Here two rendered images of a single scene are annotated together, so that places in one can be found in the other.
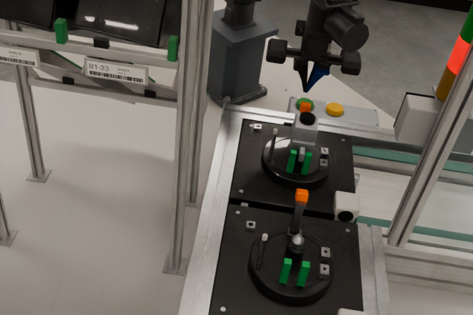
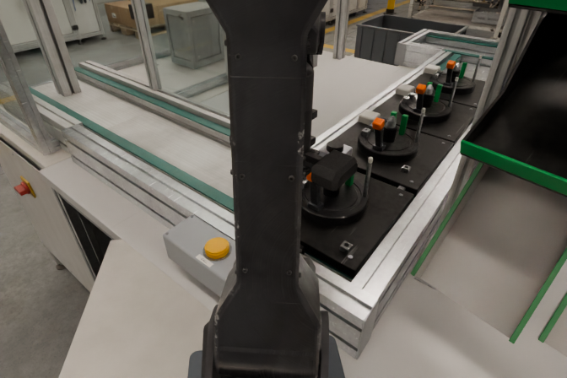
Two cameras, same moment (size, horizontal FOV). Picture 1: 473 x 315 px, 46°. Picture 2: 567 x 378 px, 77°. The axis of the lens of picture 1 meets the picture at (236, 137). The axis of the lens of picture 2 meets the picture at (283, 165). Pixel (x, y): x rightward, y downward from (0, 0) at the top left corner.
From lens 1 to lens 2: 1.35 m
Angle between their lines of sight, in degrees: 99
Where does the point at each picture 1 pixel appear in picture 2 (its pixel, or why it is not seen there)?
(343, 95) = (94, 366)
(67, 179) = not seen: outside the picture
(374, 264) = (324, 138)
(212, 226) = (435, 185)
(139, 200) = not seen: hidden behind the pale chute
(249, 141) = (364, 237)
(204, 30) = (502, 63)
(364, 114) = (188, 232)
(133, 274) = not seen: hidden behind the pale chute
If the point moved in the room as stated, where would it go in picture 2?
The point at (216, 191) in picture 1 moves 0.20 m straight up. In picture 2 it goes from (421, 213) to (448, 118)
